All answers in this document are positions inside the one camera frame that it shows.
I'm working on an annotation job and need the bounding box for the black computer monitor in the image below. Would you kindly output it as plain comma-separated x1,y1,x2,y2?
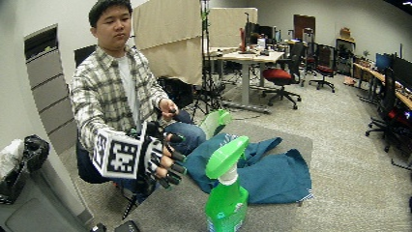
242,13,260,54

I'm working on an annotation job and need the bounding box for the small beige partition screen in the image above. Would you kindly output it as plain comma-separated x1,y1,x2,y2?
206,7,260,50

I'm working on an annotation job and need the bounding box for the red seat office chair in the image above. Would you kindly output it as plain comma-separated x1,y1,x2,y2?
260,41,306,111

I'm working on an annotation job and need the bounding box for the the person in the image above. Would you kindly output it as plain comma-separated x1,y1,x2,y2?
69,0,208,207

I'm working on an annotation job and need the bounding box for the brown wooden door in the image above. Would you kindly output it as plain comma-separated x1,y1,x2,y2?
292,14,318,43

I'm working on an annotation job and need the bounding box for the black mesh office chair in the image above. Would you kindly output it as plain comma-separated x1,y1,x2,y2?
306,43,337,94

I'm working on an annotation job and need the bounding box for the large beige partition screen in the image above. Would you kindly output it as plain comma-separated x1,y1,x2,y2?
130,0,205,86

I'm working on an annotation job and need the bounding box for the grey cabinet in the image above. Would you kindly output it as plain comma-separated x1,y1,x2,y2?
0,159,96,232

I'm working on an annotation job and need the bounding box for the black floor bag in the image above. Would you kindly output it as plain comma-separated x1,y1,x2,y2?
156,75,196,110

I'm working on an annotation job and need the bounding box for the black screen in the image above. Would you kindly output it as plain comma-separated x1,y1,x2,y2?
72,43,98,70

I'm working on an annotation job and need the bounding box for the light wooden desk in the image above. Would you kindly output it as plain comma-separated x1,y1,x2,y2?
208,47,285,115

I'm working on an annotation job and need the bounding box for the black shelf unit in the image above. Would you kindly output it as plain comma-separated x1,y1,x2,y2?
333,37,357,78

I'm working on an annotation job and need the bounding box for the long wooden desk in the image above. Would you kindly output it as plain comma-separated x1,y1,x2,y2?
352,61,412,112

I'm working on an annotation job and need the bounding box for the teal cloth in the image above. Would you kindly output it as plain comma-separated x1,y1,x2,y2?
184,132,314,205

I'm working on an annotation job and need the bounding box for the large black monitor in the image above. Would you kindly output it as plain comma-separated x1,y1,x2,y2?
392,55,412,92

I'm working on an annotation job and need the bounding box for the grey wall locker unit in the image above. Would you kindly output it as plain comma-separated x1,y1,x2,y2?
21,23,80,155

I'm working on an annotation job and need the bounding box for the blue screen monitor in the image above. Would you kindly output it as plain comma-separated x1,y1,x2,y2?
374,52,394,74

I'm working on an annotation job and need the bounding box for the cardboard box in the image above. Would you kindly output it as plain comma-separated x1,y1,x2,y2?
338,26,354,41

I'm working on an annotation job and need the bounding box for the black tripod stand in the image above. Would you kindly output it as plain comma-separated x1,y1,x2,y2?
189,0,226,122

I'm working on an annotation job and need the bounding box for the white cube with black markers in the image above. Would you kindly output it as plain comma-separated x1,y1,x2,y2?
90,121,149,180

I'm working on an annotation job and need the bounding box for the black flat device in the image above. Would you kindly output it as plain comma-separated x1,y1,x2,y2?
112,219,142,232

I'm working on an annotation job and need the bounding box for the white plastic bag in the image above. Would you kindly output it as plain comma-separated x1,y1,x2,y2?
0,138,25,183

